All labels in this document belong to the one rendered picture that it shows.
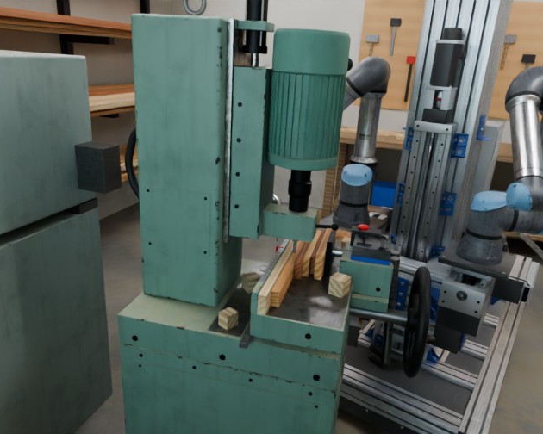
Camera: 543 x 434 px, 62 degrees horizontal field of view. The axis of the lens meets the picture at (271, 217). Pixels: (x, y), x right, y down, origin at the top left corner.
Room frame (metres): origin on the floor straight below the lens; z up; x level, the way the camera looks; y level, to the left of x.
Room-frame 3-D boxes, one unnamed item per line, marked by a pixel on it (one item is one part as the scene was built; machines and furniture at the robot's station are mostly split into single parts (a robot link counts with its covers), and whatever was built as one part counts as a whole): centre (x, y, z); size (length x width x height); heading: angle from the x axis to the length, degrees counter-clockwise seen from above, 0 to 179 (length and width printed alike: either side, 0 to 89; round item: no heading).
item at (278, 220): (1.12, -0.05, 1.03); 0.14 x 0.07 x 0.09; 77
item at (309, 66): (1.11, -0.07, 1.35); 0.18 x 0.18 x 0.31
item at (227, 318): (0.98, 0.09, 0.82); 0.04 x 0.03 x 0.04; 139
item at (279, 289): (1.22, -0.09, 0.92); 0.63 x 0.02 x 0.04; 167
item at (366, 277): (1.12, -0.27, 0.91); 0.15 x 0.14 x 0.09; 167
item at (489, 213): (1.47, -0.75, 0.98); 0.13 x 0.12 x 0.14; 83
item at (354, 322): (1.34, -0.27, 0.58); 0.12 x 0.08 x 0.08; 77
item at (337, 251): (1.13, -0.20, 0.95); 0.09 x 0.07 x 0.09; 167
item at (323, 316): (1.14, -0.18, 0.87); 0.61 x 0.30 x 0.06; 167
